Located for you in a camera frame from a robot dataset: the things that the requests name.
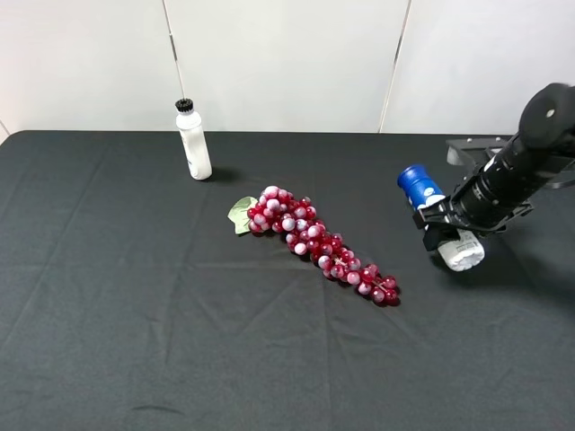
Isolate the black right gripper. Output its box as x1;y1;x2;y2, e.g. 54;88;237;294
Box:
412;195;533;251

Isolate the blue white yogurt bottle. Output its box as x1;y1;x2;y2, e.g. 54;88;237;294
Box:
397;164;485;272

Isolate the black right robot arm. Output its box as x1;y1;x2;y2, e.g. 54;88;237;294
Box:
413;84;574;251

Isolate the red artificial grape bunch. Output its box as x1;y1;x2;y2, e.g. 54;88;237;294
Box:
227;185;400;306

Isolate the white bottle black cap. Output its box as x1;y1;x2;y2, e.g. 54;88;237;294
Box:
175;98;212;180

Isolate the black tablecloth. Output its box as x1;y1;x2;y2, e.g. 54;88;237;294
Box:
1;131;574;430

